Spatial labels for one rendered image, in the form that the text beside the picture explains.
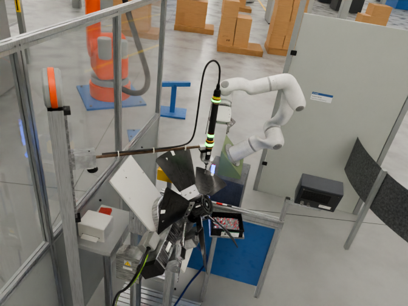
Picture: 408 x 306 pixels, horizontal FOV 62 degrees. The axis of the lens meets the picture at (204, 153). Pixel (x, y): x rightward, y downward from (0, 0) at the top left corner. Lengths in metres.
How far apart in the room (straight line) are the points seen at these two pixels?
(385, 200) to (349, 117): 0.88
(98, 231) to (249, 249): 1.18
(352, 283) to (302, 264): 0.46
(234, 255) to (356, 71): 2.00
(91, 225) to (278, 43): 8.49
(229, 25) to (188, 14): 2.05
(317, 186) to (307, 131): 1.52
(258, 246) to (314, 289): 0.84
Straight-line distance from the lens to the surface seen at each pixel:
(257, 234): 2.60
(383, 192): 3.36
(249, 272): 2.90
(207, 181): 2.11
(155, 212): 1.93
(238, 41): 9.37
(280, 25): 9.84
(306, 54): 3.42
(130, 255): 2.12
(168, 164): 1.89
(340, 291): 3.43
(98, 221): 2.14
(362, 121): 3.71
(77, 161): 1.62
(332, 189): 2.27
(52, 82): 1.41
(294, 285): 3.29
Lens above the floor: 2.45
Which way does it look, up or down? 32 degrees down
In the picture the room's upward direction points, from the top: 8 degrees clockwise
